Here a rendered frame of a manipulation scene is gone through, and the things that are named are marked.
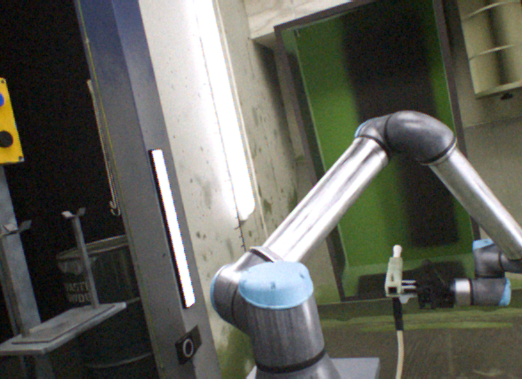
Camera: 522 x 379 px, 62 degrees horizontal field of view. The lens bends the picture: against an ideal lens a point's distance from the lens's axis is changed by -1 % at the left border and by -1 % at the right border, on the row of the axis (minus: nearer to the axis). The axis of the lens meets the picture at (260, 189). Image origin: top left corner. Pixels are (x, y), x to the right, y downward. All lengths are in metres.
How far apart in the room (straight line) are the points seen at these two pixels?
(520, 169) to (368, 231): 1.24
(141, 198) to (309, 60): 0.99
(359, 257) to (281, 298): 1.47
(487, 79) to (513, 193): 0.71
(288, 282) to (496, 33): 2.35
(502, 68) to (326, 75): 1.19
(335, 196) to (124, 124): 0.94
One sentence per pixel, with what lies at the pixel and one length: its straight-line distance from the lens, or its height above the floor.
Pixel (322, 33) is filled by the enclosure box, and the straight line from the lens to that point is 2.12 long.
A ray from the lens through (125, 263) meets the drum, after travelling 2.36.
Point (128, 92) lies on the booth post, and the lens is 1.77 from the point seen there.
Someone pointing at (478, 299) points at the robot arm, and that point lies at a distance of 1.63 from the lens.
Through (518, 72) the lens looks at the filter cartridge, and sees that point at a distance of 2.93.
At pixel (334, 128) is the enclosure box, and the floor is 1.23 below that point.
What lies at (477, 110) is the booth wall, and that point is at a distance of 3.29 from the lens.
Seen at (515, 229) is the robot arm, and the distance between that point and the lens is 1.45.
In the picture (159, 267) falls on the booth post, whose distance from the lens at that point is 1.78.
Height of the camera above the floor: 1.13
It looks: 3 degrees down
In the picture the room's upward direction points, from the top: 12 degrees counter-clockwise
